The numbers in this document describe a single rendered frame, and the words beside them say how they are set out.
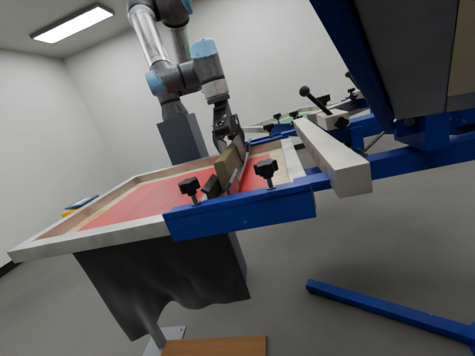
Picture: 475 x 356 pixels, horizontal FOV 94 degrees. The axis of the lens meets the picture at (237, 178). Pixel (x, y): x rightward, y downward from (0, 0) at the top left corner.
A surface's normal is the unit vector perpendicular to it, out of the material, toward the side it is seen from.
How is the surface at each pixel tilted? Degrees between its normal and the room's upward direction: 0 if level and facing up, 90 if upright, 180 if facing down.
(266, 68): 90
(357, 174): 90
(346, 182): 90
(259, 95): 90
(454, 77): 148
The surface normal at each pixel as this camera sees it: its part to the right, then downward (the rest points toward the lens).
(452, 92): -0.07, 0.99
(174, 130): -0.07, 0.33
